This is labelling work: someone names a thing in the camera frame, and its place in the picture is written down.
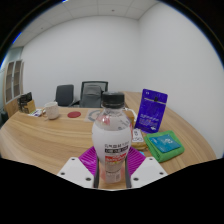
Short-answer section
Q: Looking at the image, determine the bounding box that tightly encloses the wooden glass-door shelf cabinet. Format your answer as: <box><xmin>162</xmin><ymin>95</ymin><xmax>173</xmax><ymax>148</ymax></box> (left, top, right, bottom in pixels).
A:
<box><xmin>2</xmin><ymin>59</ymin><xmax>25</xmax><ymax>118</ymax></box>

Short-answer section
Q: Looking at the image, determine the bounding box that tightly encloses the wooden side desk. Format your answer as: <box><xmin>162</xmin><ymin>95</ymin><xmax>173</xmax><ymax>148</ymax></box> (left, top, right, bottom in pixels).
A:
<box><xmin>123</xmin><ymin>91</ymin><xmax>145</xmax><ymax>109</ymax></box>

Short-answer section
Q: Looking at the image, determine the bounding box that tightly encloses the flat blue packet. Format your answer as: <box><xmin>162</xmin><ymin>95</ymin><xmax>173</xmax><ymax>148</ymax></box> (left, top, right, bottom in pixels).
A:
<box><xmin>148</xmin><ymin>133</ymin><xmax>181</xmax><ymax>154</ymax></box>

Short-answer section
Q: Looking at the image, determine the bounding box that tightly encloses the plain cardboard box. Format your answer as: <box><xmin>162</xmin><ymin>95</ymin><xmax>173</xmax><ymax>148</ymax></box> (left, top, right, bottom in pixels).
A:
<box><xmin>23</xmin><ymin>99</ymin><xmax>37</xmax><ymax>114</ymax></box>

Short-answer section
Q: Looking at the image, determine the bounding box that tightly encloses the green cloth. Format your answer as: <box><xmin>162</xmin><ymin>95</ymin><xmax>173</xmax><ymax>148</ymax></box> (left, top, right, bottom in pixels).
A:
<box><xmin>143</xmin><ymin>130</ymin><xmax>186</xmax><ymax>163</ymax></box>

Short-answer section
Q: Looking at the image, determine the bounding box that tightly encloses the ceiling light strip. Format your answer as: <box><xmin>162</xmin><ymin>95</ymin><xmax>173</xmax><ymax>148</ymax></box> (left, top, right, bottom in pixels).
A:
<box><xmin>11</xmin><ymin>31</ymin><xmax>22</xmax><ymax>44</ymax></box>

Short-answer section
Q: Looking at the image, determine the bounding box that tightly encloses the flat round red coaster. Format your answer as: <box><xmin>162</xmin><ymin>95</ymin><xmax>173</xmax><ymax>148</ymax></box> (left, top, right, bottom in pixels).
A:
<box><xmin>67</xmin><ymin>111</ymin><xmax>82</xmax><ymax>119</ymax></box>

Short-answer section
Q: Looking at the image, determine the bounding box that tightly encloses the white ceramic cup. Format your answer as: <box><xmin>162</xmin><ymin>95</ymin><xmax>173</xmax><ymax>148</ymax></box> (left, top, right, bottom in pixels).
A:
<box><xmin>42</xmin><ymin>101</ymin><xmax>61</xmax><ymax>120</ymax></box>

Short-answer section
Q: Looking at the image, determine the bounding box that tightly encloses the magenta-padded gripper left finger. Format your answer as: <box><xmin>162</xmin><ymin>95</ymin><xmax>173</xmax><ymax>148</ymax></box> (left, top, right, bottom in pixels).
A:
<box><xmin>57</xmin><ymin>146</ymin><xmax>100</xmax><ymax>189</ymax></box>

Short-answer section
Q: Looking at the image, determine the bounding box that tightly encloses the purple foil bag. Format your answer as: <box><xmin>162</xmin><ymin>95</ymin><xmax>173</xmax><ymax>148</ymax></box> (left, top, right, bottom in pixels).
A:
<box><xmin>134</xmin><ymin>88</ymin><xmax>169</xmax><ymax>134</ymax></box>

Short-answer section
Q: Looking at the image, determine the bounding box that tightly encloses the clear white-labelled drink bottle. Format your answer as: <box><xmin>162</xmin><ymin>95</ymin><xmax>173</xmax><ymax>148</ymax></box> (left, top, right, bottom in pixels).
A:
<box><xmin>91</xmin><ymin>91</ymin><xmax>133</xmax><ymax>184</ymax></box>

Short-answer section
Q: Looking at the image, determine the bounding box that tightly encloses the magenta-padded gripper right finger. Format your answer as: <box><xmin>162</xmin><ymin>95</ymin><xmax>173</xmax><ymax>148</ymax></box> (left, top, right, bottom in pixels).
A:
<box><xmin>125</xmin><ymin>146</ymin><xmax>168</xmax><ymax>189</ymax></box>

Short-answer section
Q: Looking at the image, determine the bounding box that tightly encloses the white sheet with grey ring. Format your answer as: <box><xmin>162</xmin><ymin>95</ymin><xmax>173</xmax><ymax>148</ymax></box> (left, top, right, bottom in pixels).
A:
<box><xmin>87</xmin><ymin>109</ymin><xmax>104</xmax><ymax>123</ymax></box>

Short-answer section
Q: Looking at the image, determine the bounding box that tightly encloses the dark brown box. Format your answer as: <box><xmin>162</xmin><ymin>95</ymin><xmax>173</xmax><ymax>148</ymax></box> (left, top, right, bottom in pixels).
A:
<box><xmin>18</xmin><ymin>94</ymin><xmax>28</xmax><ymax>113</ymax></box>

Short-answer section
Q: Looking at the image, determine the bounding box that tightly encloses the black sofa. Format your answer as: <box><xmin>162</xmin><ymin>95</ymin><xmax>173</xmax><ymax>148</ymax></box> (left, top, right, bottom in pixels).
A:
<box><xmin>0</xmin><ymin>109</ymin><xmax>9</xmax><ymax>127</ymax></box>

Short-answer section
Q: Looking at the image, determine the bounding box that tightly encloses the black office chair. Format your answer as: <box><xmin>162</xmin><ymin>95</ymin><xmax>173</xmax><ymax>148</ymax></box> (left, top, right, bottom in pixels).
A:
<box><xmin>54</xmin><ymin>84</ymin><xmax>75</xmax><ymax>108</ymax></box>

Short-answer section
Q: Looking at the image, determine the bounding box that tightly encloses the grey mesh office chair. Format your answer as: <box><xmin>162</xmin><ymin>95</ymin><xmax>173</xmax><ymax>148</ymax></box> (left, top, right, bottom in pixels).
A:
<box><xmin>69</xmin><ymin>80</ymin><xmax>109</xmax><ymax>109</ymax></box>

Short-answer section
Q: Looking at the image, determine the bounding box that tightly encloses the small yellow white packet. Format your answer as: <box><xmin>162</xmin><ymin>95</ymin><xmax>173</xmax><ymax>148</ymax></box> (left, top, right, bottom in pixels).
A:
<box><xmin>131</xmin><ymin>128</ymin><xmax>148</xmax><ymax>151</ymax></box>

